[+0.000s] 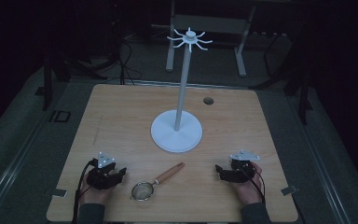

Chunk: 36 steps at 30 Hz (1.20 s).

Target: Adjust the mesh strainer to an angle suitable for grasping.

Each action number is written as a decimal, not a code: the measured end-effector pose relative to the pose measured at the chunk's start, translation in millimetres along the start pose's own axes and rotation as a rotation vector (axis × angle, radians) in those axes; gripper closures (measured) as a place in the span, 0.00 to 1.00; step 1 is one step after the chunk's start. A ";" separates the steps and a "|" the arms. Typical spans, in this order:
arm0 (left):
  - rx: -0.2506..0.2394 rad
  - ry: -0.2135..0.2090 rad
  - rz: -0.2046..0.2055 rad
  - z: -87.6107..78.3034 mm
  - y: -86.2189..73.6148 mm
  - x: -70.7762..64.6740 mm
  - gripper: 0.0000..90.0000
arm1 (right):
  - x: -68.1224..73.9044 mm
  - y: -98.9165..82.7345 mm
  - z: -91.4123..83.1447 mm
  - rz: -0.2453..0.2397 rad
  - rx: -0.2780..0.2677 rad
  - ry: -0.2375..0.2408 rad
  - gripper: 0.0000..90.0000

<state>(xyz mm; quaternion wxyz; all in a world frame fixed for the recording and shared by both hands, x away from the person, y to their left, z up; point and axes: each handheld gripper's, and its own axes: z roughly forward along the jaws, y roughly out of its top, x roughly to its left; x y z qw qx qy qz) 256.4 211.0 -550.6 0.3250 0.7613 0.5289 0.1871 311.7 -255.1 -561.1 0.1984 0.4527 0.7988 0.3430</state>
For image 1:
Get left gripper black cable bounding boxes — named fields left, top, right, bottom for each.
left=71, top=158, right=99, bottom=224

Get white metal desk frame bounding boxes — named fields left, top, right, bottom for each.
left=165, top=0, right=257, bottom=78

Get white hook stand rack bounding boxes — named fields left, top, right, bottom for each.
left=150, top=26, right=213, bottom=154

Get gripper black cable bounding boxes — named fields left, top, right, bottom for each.
left=241, top=161, right=267, bottom=203
left=71, top=158, right=99, bottom=224

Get grey tape piece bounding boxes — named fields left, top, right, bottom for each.
left=51, top=188, right=68, bottom=199
left=281, top=185, right=298, bottom=197

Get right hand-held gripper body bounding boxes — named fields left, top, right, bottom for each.
left=225, top=148, right=261, bottom=184

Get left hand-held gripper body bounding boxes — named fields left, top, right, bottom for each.
left=86, top=151, right=121, bottom=191

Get black floor cables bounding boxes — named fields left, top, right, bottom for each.
left=113, top=18, right=144, bottom=86

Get black metal stand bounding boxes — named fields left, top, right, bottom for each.
left=34, top=52, right=108, bottom=112
left=250, top=29, right=314, bottom=126

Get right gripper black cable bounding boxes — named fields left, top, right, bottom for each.
left=241, top=161, right=267, bottom=203

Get person's left hand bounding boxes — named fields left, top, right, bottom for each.
left=79, top=181, right=114, bottom=207

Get person's right hand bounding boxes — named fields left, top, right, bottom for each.
left=230, top=161, right=264, bottom=206

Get wooden handle mesh strainer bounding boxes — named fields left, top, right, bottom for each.
left=131, top=161, right=186, bottom=202

